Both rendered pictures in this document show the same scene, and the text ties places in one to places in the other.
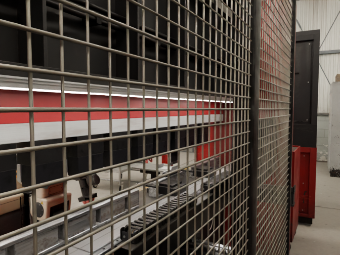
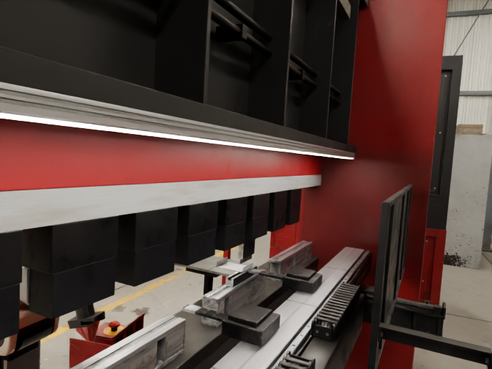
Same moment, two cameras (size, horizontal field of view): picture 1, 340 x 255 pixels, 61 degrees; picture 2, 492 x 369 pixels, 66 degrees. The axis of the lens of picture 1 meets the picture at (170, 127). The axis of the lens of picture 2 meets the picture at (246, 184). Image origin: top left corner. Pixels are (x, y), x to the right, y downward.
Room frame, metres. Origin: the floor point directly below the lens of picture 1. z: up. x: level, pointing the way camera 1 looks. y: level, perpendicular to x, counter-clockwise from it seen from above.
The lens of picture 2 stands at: (0.49, 0.09, 1.43)
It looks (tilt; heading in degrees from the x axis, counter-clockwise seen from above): 4 degrees down; 356
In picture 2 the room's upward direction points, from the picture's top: 4 degrees clockwise
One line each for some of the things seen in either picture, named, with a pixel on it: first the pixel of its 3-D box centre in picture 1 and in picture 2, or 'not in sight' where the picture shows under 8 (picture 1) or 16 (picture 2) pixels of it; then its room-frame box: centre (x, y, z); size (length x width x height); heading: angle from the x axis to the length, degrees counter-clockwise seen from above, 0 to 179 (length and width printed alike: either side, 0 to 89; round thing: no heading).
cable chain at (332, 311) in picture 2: (219, 180); (339, 306); (1.51, -0.26, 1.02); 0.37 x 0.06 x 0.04; 150
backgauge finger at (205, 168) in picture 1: (194, 170); (282, 274); (1.81, -0.15, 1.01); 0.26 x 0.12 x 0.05; 60
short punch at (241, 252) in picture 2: (173, 157); (247, 249); (1.89, -0.02, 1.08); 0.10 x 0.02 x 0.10; 150
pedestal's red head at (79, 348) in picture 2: not in sight; (108, 345); (1.77, 0.44, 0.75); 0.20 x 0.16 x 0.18; 163
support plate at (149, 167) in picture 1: (154, 167); (211, 263); (1.96, 0.11, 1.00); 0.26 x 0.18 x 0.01; 60
